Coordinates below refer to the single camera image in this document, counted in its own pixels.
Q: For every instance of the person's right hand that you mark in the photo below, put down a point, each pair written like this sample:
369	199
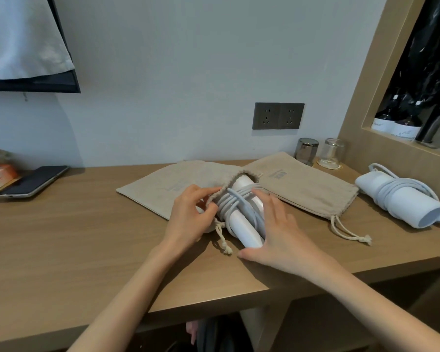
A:
289	245

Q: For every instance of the person's left hand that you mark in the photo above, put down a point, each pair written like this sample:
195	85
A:
185	223

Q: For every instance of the white hair dryer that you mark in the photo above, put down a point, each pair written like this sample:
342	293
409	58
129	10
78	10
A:
407	205
245	230

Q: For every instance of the person's left forearm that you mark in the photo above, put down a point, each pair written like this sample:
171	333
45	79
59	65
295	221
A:
124	300

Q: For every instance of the black plastic bag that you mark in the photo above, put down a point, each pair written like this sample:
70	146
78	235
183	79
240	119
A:
429	51

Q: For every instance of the round gold-rimmed coaster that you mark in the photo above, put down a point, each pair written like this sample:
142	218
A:
329	166

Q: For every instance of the grey smoked glass cup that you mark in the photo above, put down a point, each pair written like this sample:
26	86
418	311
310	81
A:
307	152

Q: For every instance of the clear glass cup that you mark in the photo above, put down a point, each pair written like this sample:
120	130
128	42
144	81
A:
332	152

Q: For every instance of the black smartphone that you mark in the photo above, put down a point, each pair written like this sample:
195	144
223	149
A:
31	181

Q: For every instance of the black television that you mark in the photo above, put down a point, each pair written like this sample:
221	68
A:
66	87

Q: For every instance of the dark faucet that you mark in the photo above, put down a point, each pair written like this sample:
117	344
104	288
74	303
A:
431	128

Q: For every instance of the white cloth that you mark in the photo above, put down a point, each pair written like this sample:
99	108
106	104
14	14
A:
22	36

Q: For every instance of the wooden niche frame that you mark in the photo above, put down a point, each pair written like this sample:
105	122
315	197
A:
374	153

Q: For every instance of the dark grey wall socket panel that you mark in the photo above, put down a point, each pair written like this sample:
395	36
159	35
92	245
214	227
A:
278	116

